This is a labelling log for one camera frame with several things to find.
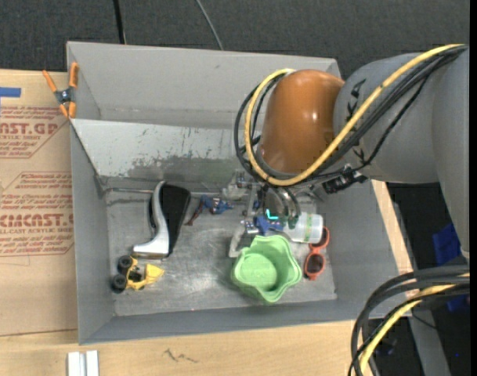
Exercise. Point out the yellow toy truck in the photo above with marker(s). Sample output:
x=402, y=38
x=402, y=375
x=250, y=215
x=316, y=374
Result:
x=138, y=274

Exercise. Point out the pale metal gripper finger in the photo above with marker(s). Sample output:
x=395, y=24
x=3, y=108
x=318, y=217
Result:
x=239, y=241
x=235, y=189

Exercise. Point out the silver and black shoe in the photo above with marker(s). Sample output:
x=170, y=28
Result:
x=171, y=218

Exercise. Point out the green flower-shaped cup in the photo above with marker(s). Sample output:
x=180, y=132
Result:
x=263, y=268

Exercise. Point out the small blue toy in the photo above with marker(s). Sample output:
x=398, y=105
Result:
x=266, y=226

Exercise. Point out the blue and red toy figure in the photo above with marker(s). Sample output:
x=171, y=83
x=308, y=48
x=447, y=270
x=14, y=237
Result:
x=214, y=205

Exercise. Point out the black cylinder on white bracket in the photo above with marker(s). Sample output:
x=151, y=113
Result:
x=342, y=181

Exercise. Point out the orange sunglasses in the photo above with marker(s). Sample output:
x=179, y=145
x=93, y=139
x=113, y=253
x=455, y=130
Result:
x=315, y=262

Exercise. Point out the white plastic bottle green label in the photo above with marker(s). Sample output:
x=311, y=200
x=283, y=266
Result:
x=306, y=227

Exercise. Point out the brown cardboard board red print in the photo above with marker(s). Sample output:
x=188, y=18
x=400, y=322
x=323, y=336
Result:
x=30, y=257

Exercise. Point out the grey metal bin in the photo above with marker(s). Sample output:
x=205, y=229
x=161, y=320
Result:
x=207, y=257

